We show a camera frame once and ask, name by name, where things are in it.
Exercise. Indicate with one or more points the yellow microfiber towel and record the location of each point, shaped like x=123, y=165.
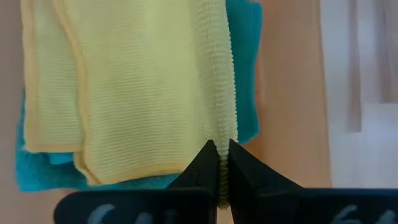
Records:
x=140, y=87

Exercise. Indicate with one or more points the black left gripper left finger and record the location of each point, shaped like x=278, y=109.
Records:
x=155, y=205

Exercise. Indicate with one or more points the teal microfiber towel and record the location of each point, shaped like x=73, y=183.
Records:
x=245, y=62

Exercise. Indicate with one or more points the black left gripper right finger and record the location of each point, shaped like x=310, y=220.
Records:
x=280, y=205

